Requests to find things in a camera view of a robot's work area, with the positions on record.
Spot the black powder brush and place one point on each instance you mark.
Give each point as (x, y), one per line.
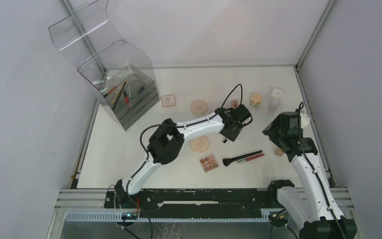
(227, 161)

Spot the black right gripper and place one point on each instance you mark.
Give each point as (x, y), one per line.
(276, 122)

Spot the wooden handle brush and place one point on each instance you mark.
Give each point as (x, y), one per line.
(117, 96)

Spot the red lip pencil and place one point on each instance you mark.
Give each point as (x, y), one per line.
(126, 99)

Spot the clear liquid bottle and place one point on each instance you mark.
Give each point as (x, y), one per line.
(274, 101)

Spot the cream jar gold lid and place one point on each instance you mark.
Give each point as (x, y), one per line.
(255, 100)

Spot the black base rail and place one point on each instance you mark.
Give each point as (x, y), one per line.
(195, 203)

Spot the BB cream tube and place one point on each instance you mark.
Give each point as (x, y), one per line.
(234, 104)

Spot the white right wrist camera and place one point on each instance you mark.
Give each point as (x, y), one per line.
(304, 119)

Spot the thin black liner brush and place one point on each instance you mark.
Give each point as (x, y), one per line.
(129, 93)

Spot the eyeshadow palette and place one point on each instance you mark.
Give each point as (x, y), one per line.
(208, 163)

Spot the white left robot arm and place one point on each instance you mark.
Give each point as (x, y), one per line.
(162, 142)

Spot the round beige sponge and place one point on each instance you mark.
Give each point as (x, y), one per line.
(199, 144)
(198, 107)

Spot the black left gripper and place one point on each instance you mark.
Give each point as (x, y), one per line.
(233, 137)

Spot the small square pink compact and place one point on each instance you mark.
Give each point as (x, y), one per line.
(168, 100)

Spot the clear acrylic makeup organizer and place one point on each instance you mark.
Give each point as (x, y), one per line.
(88, 39)

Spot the dark concealer stick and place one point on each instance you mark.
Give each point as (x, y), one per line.
(141, 88)

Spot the red silver lip gloss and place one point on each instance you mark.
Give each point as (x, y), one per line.
(250, 158)

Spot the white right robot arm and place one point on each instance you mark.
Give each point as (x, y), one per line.
(318, 215)

